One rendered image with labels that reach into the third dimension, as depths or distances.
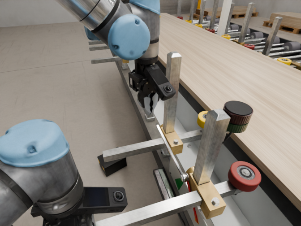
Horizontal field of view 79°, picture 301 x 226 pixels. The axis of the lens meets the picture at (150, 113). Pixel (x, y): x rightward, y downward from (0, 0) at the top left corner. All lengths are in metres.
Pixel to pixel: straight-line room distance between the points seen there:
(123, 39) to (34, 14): 7.61
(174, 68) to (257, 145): 0.37
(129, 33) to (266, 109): 0.70
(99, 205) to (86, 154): 1.46
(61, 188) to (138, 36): 0.27
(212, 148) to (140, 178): 1.20
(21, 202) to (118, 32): 0.27
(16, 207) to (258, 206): 0.68
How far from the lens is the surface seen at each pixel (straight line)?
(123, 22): 0.33
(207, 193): 0.56
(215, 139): 0.44
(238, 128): 0.44
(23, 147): 0.27
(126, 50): 0.34
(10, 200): 0.28
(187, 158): 0.95
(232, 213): 0.85
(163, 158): 0.83
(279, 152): 0.71
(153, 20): 0.51
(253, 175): 0.60
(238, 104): 0.45
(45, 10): 7.87
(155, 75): 0.54
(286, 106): 0.96
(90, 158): 1.81
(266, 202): 0.73
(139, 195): 1.53
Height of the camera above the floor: 1.34
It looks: 37 degrees down
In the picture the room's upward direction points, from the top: straight up
